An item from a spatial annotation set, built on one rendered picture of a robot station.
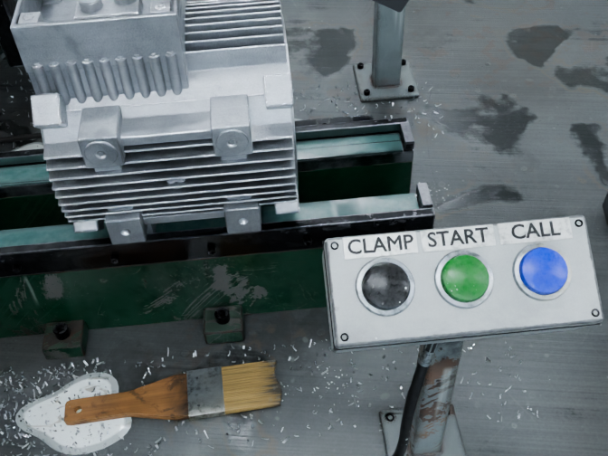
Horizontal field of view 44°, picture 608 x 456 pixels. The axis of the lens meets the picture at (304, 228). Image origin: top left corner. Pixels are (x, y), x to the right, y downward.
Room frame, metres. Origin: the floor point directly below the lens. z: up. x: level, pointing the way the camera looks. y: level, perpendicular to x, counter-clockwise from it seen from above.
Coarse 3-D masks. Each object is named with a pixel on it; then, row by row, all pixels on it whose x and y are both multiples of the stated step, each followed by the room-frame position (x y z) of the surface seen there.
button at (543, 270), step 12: (528, 252) 0.30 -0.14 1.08; (540, 252) 0.30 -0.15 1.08; (552, 252) 0.30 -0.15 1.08; (528, 264) 0.30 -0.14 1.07; (540, 264) 0.30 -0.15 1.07; (552, 264) 0.30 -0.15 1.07; (564, 264) 0.30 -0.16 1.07; (528, 276) 0.29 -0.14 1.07; (540, 276) 0.29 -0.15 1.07; (552, 276) 0.29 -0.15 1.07; (564, 276) 0.29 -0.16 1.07; (528, 288) 0.29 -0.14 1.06; (540, 288) 0.28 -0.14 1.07; (552, 288) 0.28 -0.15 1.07
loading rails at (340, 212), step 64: (320, 128) 0.61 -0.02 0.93; (384, 128) 0.61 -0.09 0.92; (0, 192) 0.56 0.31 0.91; (320, 192) 0.57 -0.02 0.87; (384, 192) 0.58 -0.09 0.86; (0, 256) 0.46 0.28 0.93; (64, 256) 0.46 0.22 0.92; (128, 256) 0.46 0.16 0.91; (192, 256) 0.46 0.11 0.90; (256, 256) 0.47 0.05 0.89; (320, 256) 0.47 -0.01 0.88; (0, 320) 0.45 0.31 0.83; (64, 320) 0.46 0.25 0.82; (128, 320) 0.46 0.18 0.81
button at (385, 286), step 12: (384, 264) 0.30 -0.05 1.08; (396, 264) 0.30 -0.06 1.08; (372, 276) 0.29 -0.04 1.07; (384, 276) 0.29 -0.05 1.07; (396, 276) 0.29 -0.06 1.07; (372, 288) 0.29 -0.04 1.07; (384, 288) 0.29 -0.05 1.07; (396, 288) 0.29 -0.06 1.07; (408, 288) 0.29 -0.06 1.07; (372, 300) 0.28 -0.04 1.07; (384, 300) 0.28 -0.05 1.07; (396, 300) 0.28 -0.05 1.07
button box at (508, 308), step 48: (336, 240) 0.32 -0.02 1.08; (384, 240) 0.32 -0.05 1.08; (432, 240) 0.32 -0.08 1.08; (480, 240) 0.32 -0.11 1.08; (528, 240) 0.31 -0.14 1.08; (576, 240) 0.31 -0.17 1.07; (336, 288) 0.29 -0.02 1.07; (432, 288) 0.29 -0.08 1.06; (576, 288) 0.29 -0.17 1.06; (336, 336) 0.27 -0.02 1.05; (384, 336) 0.26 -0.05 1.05; (432, 336) 0.26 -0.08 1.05; (480, 336) 0.27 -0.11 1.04
